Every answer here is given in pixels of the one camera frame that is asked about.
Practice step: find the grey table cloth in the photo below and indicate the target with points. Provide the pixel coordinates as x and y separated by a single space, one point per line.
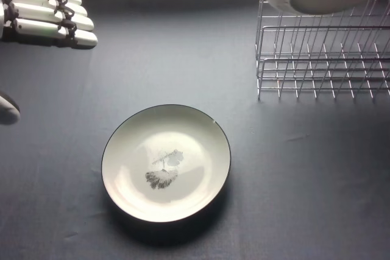
304 181

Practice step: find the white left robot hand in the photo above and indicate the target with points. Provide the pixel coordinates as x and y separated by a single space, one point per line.
36 13

